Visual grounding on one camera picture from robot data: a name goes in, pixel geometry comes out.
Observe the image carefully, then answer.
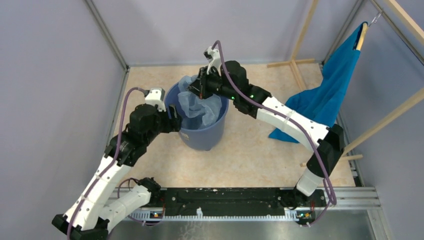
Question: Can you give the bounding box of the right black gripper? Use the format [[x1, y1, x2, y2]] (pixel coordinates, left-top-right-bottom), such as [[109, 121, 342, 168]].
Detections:
[[186, 66, 237, 102]]

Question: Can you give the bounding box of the translucent blue trash bag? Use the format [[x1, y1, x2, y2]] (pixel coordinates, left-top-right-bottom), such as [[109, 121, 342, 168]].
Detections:
[[177, 75, 222, 130]]

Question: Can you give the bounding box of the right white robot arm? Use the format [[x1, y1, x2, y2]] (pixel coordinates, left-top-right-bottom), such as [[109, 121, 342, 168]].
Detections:
[[186, 60, 345, 206]]

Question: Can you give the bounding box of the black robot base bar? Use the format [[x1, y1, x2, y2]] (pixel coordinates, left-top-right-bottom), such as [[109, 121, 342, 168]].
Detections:
[[147, 187, 327, 217]]

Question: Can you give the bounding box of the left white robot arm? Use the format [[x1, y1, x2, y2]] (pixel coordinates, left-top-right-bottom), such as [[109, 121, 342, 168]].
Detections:
[[52, 103, 182, 240]]

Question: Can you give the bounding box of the blue plastic trash bin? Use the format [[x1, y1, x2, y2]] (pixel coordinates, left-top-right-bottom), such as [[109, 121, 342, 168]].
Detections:
[[164, 83, 229, 151]]

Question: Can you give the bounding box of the blue cloth on hanger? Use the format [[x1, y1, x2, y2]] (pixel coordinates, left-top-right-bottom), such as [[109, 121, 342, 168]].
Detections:
[[285, 21, 368, 127]]

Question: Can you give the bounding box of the wooden clothes hanger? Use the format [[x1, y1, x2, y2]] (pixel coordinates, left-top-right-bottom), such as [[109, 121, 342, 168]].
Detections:
[[354, 22, 369, 51]]

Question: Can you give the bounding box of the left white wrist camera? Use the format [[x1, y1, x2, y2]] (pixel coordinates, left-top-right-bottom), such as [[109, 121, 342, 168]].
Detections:
[[144, 87, 167, 112]]

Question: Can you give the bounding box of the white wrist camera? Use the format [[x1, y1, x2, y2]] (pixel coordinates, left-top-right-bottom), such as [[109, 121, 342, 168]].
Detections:
[[144, 87, 167, 112], [203, 46, 222, 75]]

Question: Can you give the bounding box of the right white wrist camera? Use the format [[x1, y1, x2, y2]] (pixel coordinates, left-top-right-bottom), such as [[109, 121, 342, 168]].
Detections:
[[203, 46, 222, 75]]

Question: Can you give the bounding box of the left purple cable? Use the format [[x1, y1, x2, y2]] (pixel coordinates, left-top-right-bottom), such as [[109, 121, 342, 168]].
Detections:
[[66, 87, 148, 240]]

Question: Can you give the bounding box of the grey slotted cable duct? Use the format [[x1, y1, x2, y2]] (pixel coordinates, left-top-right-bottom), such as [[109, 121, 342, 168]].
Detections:
[[122, 208, 299, 223]]

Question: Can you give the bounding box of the wooden frame rack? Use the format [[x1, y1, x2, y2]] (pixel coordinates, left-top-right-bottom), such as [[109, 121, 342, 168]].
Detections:
[[267, 0, 424, 161]]

